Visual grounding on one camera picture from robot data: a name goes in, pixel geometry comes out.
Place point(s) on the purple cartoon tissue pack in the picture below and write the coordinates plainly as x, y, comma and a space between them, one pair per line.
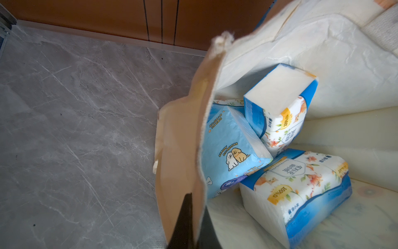
231, 150

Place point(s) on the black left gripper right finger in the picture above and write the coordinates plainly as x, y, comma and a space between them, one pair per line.
208, 238

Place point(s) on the cream floral canvas bag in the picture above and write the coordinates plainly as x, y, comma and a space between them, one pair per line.
352, 48

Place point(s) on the floral tissue pack front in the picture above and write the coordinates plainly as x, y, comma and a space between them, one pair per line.
295, 193

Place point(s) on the floral tissue pack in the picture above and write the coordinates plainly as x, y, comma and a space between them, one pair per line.
295, 193
277, 105

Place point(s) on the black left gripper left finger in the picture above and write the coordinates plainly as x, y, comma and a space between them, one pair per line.
182, 237

